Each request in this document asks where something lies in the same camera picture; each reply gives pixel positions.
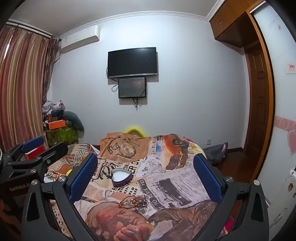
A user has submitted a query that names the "wooden overhead cabinet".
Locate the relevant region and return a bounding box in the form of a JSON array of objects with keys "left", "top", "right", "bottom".
[{"left": 209, "top": 0, "right": 266, "bottom": 48}]

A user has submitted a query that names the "striped brown curtain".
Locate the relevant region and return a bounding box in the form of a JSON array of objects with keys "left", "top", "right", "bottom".
[{"left": 0, "top": 24, "right": 61, "bottom": 150}]

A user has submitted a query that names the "grey-green stuffed bag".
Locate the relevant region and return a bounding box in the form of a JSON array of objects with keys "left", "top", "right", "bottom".
[{"left": 63, "top": 111, "right": 85, "bottom": 139}]

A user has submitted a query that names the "brown beaded bracelet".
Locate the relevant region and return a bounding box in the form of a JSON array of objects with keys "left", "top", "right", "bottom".
[{"left": 118, "top": 196, "right": 140, "bottom": 209}]

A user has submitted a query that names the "white air conditioner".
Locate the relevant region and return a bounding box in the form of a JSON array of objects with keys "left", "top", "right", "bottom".
[{"left": 59, "top": 25, "right": 101, "bottom": 53}]

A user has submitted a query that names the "orange box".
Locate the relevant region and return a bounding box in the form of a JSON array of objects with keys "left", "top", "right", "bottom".
[{"left": 47, "top": 120, "right": 66, "bottom": 130}]

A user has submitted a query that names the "pile of clothes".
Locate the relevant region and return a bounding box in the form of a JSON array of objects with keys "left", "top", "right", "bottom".
[{"left": 42, "top": 100, "right": 66, "bottom": 115}]

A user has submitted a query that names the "green patterned cloth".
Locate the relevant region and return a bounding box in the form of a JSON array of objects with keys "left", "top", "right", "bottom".
[{"left": 46, "top": 126, "right": 78, "bottom": 146}]

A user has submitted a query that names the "wall-mounted black television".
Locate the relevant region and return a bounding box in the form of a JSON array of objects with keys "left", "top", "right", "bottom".
[{"left": 107, "top": 47, "right": 159, "bottom": 79}]

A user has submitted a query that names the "purple heart-shaped tin box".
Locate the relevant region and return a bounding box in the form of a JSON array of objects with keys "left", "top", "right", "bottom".
[{"left": 110, "top": 169, "right": 134, "bottom": 187}]

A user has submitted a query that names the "printed blanket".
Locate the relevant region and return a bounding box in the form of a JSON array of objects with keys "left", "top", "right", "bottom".
[{"left": 47, "top": 132, "right": 219, "bottom": 241}]

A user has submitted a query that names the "red box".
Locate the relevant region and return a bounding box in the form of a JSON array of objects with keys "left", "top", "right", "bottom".
[{"left": 24, "top": 144, "right": 45, "bottom": 161}]

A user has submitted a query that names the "yellow curved plastic frame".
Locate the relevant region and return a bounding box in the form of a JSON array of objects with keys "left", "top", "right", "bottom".
[{"left": 125, "top": 126, "right": 147, "bottom": 138}]

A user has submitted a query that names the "white sliding wardrobe door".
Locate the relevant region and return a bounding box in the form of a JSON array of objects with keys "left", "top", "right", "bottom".
[{"left": 252, "top": 2, "right": 296, "bottom": 232}]

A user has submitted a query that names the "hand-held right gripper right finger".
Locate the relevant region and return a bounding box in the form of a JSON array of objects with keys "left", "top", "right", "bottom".
[{"left": 193, "top": 153, "right": 270, "bottom": 241}]

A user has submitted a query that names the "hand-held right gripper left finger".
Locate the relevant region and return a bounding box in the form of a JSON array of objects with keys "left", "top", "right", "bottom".
[{"left": 21, "top": 153, "right": 99, "bottom": 241}]

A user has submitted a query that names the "wooden door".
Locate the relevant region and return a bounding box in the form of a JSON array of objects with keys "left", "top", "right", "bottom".
[{"left": 242, "top": 40, "right": 276, "bottom": 182}]

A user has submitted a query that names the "dark bag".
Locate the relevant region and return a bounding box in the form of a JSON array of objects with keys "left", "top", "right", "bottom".
[{"left": 203, "top": 142, "right": 228, "bottom": 165}]

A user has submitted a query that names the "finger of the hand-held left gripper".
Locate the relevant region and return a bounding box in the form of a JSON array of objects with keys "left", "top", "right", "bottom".
[
  {"left": 9, "top": 136, "right": 46, "bottom": 163},
  {"left": 6, "top": 142, "right": 69, "bottom": 180}
]

